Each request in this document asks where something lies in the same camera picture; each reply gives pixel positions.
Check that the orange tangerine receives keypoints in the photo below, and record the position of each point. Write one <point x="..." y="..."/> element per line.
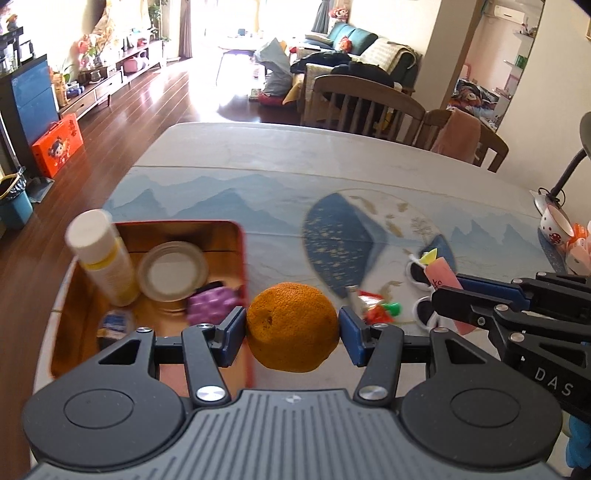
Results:
<point x="292" y="327"/>

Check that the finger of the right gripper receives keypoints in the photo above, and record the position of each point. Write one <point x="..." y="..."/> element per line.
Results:
<point x="485" y="303"/>

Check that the blue dark cabinet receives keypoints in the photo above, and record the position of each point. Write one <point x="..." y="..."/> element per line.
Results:
<point x="28" y="108"/>

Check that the wooden tv console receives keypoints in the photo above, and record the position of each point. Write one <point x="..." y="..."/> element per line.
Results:
<point x="132" y="64"/>

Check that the red tin box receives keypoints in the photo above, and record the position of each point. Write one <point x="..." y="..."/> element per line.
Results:
<point x="80" y="305"/>

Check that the red candy wrapper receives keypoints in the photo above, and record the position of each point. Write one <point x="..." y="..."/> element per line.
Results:
<point x="372" y="308"/>

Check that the grey desk lamp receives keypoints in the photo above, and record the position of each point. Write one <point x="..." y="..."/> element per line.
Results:
<point x="556" y="195"/>

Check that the white yellow bottle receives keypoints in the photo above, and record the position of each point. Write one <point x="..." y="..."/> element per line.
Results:
<point x="95" y="241"/>

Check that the wooden dining chair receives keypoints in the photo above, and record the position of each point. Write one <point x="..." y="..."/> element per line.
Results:
<point x="362" y="107"/>

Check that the orange white paper bag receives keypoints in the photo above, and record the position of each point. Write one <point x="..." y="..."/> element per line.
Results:
<point x="578" y="259"/>

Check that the purple textured ball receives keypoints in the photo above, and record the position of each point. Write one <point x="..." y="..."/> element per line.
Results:
<point x="212" y="305"/>

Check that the small blue packet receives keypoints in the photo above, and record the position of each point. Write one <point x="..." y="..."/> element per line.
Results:
<point x="114" y="326"/>

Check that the white red spotted cup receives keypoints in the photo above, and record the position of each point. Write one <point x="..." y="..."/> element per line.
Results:
<point x="555" y="227"/>

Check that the pink cloth on chair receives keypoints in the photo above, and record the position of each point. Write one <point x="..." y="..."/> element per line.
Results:
<point x="460" y="137"/>

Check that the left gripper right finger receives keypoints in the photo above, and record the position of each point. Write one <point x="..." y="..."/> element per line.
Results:
<point x="377" y="348"/>

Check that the white sunglasses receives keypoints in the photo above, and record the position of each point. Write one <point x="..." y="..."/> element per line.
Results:
<point x="428" y="273"/>

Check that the green sofa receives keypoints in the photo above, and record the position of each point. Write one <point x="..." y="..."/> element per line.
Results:
<point x="400" y="61"/>

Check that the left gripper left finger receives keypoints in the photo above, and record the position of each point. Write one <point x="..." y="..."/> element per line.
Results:
<point x="206" y="348"/>

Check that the blue trash bin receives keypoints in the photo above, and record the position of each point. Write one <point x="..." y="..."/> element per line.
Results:
<point x="15" y="206"/>

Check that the orange gift box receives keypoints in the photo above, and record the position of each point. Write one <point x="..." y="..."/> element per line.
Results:
<point x="52" y="150"/>

